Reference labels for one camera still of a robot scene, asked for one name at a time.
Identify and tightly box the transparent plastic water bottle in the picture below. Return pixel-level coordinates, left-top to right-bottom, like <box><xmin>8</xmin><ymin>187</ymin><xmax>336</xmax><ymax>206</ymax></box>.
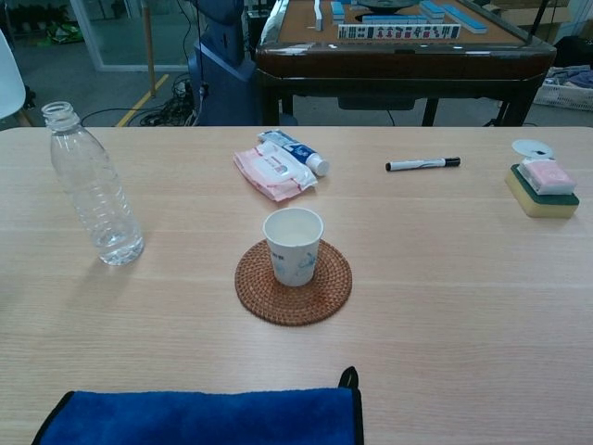
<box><xmin>40</xmin><ymin>100</ymin><xmax>145</xmax><ymax>268</ymax></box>

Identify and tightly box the blue machine base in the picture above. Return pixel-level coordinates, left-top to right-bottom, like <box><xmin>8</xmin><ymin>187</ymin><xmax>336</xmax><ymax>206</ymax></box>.
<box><xmin>187</xmin><ymin>0</ymin><xmax>260</xmax><ymax>127</ymax></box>

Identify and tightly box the black white marker pen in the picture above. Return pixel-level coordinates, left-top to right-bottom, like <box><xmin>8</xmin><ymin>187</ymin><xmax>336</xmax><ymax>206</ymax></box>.
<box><xmin>385</xmin><ymin>156</ymin><xmax>461</xmax><ymax>173</ymax></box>

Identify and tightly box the round woven rattan coaster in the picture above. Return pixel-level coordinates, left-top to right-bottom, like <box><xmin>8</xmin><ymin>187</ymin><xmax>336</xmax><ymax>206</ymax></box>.
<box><xmin>233</xmin><ymin>238</ymin><xmax>354</xmax><ymax>327</ymax></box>

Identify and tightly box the white round flat disc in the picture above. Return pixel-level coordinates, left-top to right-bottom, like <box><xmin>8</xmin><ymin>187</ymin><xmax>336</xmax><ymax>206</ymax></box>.
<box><xmin>511</xmin><ymin>138</ymin><xmax>556</xmax><ymax>162</ymax></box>

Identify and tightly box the blue white toothpaste tube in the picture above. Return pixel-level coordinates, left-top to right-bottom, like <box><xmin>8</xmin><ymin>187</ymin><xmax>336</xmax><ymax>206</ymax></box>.
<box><xmin>257</xmin><ymin>129</ymin><xmax>331</xmax><ymax>177</ymax></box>

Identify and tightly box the black floor cable bundle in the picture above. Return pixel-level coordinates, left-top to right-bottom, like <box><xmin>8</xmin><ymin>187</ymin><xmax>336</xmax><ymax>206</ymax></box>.
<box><xmin>81</xmin><ymin>71</ymin><xmax>205</xmax><ymax>129</ymax></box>

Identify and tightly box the yellow green scouring sponge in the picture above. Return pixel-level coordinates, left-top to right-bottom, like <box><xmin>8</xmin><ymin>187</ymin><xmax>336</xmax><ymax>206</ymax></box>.
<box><xmin>503</xmin><ymin>162</ymin><xmax>581</xmax><ymax>220</ymax></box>

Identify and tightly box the dark wooden mahjong table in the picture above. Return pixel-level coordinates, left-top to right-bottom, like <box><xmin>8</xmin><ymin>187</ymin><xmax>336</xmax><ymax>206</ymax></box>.
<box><xmin>254</xmin><ymin>0</ymin><xmax>558</xmax><ymax>127</ymax></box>

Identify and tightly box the white paper cup blue print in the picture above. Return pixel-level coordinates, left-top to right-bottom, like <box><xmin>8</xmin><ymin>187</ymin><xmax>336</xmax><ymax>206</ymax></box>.
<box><xmin>262</xmin><ymin>208</ymin><xmax>324</xmax><ymax>287</ymax></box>

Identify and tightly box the long blue mahjong tile row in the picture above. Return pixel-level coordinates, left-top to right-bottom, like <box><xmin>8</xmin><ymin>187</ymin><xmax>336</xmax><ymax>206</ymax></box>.
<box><xmin>442</xmin><ymin>4</ymin><xmax>489</xmax><ymax>35</ymax></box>

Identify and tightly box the white plastic basket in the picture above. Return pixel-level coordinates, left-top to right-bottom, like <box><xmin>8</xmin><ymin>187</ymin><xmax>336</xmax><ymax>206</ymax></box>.
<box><xmin>532</xmin><ymin>67</ymin><xmax>593</xmax><ymax>112</ymax></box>

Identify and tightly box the pink soap in wrapper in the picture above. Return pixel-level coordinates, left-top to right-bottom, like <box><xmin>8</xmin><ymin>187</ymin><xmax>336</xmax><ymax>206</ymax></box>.
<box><xmin>517</xmin><ymin>159</ymin><xmax>578</xmax><ymax>197</ymax></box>

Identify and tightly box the short blue mahjong tile row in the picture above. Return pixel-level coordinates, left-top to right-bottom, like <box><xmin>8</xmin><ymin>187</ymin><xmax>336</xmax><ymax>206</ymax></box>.
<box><xmin>361</xmin><ymin>14</ymin><xmax>430</xmax><ymax>26</ymax></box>

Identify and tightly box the white plastic chair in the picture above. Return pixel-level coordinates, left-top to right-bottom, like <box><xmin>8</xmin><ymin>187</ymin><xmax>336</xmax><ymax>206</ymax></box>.
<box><xmin>0</xmin><ymin>28</ymin><xmax>36</xmax><ymax>129</ymax></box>

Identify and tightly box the blue microfiber towel black trim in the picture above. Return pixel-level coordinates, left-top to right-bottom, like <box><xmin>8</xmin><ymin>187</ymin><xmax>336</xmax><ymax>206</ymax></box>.
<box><xmin>31</xmin><ymin>365</ymin><xmax>365</xmax><ymax>445</ymax></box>

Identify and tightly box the pink wet wipes pack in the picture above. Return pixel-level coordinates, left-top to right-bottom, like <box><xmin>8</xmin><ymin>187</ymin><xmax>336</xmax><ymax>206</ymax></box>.
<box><xmin>233</xmin><ymin>142</ymin><xmax>320</xmax><ymax>204</ymax></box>

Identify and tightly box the wooden pole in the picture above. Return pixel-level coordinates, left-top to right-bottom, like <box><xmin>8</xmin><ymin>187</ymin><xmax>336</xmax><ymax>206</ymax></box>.
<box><xmin>142</xmin><ymin>0</ymin><xmax>158</xmax><ymax>98</ymax></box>

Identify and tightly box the face-up white mahjong tile row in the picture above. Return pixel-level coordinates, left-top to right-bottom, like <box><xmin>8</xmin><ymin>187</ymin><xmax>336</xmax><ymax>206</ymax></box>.
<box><xmin>337</xmin><ymin>23</ymin><xmax>462</xmax><ymax>41</ymax></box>

